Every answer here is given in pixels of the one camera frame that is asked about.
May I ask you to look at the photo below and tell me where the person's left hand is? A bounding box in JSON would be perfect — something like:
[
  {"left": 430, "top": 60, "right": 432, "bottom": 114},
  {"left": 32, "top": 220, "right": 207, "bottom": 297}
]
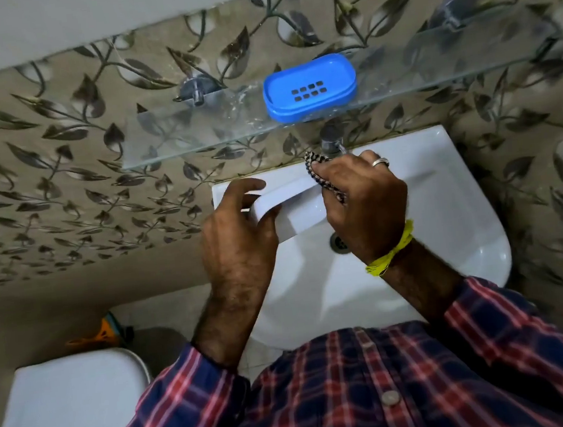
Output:
[{"left": 194, "top": 175, "right": 290, "bottom": 297}]

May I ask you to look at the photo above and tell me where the person's right hand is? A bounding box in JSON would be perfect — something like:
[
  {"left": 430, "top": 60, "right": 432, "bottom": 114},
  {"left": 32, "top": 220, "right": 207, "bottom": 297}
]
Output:
[{"left": 317, "top": 146, "right": 416, "bottom": 270}]

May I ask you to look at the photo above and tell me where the black white chequered cloth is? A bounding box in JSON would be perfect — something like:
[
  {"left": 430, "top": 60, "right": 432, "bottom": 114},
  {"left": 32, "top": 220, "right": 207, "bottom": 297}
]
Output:
[{"left": 303, "top": 147, "right": 349, "bottom": 208}]

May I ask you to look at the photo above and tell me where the white ceramic wash basin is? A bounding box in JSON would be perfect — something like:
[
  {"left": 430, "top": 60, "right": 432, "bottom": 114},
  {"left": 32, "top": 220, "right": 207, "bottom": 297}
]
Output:
[{"left": 207, "top": 119, "right": 520, "bottom": 358}]

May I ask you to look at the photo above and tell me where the person's right forearm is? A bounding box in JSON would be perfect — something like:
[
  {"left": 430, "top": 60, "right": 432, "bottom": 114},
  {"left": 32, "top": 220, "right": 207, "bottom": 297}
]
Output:
[{"left": 378, "top": 232, "right": 471, "bottom": 331}]

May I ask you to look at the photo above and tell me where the person's left forearm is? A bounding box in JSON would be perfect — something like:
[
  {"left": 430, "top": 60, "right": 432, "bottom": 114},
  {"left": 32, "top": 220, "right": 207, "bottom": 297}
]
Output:
[{"left": 184, "top": 271, "right": 278, "bottom": 377}]

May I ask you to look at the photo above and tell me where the chrome tap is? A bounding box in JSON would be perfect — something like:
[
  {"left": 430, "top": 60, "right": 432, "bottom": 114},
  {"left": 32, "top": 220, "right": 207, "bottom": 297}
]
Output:
[{"left": 319, "top": 122, "right": 349, "bottom": 159}]

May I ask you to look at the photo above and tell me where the metal basin drain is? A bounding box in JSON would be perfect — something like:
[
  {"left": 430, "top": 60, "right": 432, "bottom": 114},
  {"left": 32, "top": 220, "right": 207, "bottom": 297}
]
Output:
[{"left": 328, "top": 230, "right": 353, "bottom": 257}]

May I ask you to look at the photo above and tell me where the blue plastic soap dish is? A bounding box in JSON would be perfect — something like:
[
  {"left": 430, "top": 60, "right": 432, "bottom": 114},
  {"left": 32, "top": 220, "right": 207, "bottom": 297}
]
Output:
[{"left": 259, "top": 51, "right": 361, "bottom": 127}]

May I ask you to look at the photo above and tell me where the yellow thread wristband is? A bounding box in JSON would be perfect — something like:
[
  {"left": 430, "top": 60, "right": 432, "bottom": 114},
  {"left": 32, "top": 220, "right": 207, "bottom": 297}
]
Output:
[{"left": 360, "top": 218, "right": 420, "bottom": 279}]

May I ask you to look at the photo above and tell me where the orange plastic object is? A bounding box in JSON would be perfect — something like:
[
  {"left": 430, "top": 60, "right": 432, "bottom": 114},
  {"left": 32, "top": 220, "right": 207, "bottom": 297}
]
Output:
[{"left": 62, "top": 309, "right": 136, "bottom": 354}]

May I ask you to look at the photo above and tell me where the blue red plaid shirt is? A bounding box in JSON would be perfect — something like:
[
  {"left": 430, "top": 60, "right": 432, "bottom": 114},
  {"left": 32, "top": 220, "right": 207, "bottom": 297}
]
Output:
[{"left": 92, "top": 268, "right": 563, "bottom": 427}]

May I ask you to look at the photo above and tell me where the white toilet cistern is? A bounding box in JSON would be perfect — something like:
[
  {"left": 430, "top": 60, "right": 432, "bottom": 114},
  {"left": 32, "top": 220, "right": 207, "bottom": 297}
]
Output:
[{"left": 0, "top": 344, "right": 157, "bottom": 427}]

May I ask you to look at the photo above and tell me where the clear glass wall shelf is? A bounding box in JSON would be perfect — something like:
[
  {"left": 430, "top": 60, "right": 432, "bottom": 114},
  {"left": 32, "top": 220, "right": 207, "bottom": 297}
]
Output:
[{"left": 108, "top": 0, "right": 563, "bottom": 170}]

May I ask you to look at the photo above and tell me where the chrome shelf bracket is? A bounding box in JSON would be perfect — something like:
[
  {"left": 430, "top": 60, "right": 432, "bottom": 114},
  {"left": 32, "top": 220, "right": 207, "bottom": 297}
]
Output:
[{"left": 171, "top": 72, "right": 225, "bottom": 110}]

